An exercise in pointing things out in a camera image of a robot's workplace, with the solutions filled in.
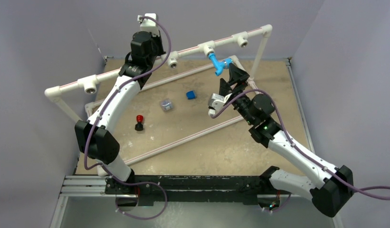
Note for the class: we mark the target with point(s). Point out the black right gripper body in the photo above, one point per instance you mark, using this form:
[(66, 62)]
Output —
[(240, 103)]

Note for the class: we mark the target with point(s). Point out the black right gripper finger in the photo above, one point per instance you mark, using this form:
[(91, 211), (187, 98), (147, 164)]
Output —
[(237, 77), (224, 87)]

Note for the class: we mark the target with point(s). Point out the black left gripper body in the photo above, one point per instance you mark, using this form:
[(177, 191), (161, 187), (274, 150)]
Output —
[(158, 50)]

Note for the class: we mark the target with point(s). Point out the blue water faucet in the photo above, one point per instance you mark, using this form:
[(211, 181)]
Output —
[(219, 66)]

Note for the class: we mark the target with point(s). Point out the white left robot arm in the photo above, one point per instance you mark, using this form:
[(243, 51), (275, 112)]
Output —
[(95, 135)]

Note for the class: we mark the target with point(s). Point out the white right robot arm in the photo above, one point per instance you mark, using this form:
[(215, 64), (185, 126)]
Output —
[(327, 186)]

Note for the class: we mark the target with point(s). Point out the blue rectangular box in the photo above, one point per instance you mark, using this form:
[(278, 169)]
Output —
[(191, 95)]

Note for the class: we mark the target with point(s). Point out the clear box of clips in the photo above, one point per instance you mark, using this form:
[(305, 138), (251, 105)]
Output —
[(166, 105)]

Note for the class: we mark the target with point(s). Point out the red black stamp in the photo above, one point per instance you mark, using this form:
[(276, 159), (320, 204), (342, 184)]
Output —
[(139, 123)]

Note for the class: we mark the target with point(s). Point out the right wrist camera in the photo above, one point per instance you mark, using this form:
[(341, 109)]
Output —
[(216, 102)]

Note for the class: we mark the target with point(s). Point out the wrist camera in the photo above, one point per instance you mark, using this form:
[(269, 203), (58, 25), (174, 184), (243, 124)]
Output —
[(216, 102), (148, 25)]

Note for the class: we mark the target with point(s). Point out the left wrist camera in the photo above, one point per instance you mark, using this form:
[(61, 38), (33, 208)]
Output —
[(148, 25)]

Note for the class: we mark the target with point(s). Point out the white PVC pipe frame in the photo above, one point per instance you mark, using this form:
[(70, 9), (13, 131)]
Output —
[(164, 131)]

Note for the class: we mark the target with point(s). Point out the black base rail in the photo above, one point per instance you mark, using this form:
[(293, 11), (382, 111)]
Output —
[(248, 190)]

